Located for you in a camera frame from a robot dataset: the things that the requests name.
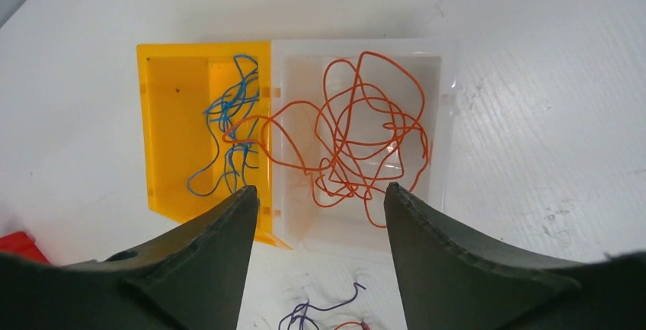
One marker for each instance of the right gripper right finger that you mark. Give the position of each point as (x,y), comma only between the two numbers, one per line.
(452,276)

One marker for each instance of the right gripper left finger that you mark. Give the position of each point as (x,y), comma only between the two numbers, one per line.
(191,277)

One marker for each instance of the orange plastic bin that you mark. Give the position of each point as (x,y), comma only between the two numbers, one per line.
(202,109)

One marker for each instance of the red plastic bin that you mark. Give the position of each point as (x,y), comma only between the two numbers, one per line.
(21,245)

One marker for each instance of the white plastic bin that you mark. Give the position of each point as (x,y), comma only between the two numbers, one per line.
(348,118)

